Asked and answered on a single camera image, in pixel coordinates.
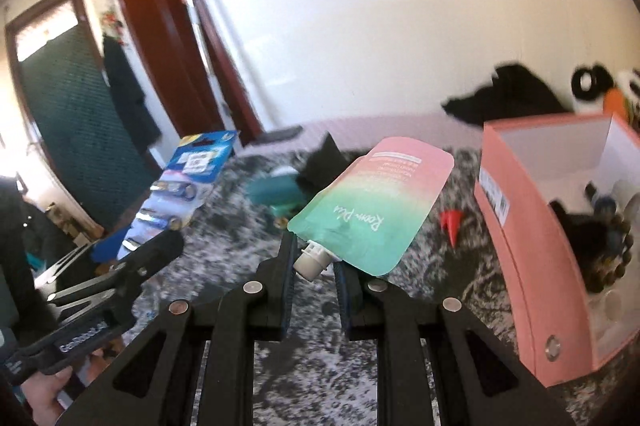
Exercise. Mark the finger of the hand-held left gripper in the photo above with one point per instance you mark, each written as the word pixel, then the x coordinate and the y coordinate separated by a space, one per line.
pixel 150 256
pixel 107 251

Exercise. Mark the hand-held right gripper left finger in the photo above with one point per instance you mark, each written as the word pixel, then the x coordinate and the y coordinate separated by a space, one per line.
pixel 287 271

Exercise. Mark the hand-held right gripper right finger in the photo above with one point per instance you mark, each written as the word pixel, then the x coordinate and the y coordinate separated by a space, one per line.
pixel 345 293

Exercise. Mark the pink and green spout pouch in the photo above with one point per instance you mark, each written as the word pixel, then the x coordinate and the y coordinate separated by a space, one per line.
pixel 370 206

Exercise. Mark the blue battery blister pack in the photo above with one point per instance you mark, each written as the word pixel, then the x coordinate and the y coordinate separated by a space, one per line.
pixel 195 176

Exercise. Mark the pink cardboard storage box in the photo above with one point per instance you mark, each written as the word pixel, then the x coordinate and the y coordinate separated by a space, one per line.
pixel 530 266

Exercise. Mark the grey marbled desktop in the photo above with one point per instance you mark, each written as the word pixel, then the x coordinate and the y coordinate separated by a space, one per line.
pixel 440 286

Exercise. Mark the person's left hand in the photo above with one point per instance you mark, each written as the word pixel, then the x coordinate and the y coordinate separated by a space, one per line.
pixel 50 398

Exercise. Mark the teal glasses case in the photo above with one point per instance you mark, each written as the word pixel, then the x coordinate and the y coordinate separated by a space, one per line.
pixel 270 188

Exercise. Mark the black pointed cloth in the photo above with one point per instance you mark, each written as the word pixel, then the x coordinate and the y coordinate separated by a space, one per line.
pixel 322 165

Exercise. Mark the small red cone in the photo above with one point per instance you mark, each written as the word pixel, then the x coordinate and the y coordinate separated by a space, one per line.
pixel 452 223

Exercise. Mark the green quilted door curtain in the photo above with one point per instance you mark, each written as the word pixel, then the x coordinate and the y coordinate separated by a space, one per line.
pixel 80 120

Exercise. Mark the dark green hanging coat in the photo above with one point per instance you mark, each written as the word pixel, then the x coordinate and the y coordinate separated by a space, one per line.
pixel 127 90

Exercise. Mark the dark red wooden door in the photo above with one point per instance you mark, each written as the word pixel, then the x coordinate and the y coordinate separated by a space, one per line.
pixel 165 30

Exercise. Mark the black sock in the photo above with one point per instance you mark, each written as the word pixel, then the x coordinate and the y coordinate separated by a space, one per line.
pixel 580 236

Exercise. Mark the black clothes pile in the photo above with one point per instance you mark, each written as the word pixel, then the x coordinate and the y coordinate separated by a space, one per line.
pixel 510 95

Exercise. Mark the black and white plush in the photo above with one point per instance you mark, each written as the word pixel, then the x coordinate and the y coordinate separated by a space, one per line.
pixel 592 83

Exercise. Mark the panda plush toy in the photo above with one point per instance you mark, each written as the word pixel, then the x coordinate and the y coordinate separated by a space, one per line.
pixel 630 88

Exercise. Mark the floral wall decoration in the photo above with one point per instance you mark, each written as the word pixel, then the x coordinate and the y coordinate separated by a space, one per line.
pixel 112 23

